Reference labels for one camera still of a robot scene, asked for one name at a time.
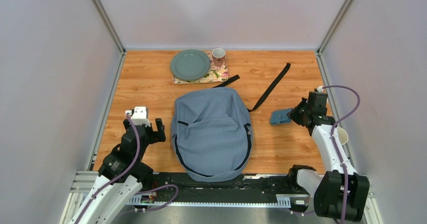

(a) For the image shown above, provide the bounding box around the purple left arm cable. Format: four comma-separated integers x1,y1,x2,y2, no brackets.
73,113,179,224

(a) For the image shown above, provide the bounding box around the blue-grey backpack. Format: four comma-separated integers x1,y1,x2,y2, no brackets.
171,63,291,182

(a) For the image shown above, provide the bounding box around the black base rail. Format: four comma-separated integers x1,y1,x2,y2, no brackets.
127,172,314,212

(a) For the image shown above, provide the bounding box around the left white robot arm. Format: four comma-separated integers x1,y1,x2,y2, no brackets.
69,117,166,223

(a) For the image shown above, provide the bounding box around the green ceramic plate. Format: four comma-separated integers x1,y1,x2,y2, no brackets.
170,49,210,81

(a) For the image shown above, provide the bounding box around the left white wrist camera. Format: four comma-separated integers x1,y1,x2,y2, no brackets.
125,106,151,126

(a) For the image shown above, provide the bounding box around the yellow mug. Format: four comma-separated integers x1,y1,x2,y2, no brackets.
336,127,349,145

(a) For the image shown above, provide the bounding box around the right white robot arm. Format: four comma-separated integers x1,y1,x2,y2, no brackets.
287,91,370,223

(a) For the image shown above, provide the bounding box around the pink patterned mug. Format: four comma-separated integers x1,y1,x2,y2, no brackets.
211,48,226,67

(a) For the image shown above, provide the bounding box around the floral placemat tray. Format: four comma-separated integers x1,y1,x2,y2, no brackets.
172,50,229,85

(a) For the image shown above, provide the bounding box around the teal wallet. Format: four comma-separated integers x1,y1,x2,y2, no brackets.
269,108,292,126

